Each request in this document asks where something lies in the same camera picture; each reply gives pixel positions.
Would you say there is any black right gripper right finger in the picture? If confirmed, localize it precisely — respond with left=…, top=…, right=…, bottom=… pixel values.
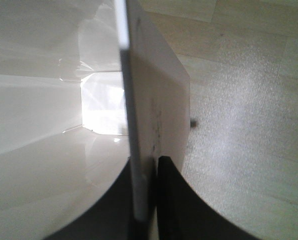
left=157, top=156, right=255, bottom=240

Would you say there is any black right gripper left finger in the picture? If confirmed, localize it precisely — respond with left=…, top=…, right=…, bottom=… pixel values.
left=45, top=157, right=140, bottom=240

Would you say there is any white plastic trash bin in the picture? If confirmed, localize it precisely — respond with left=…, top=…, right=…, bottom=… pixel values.
left=0, top=0, right=190, bottom=240

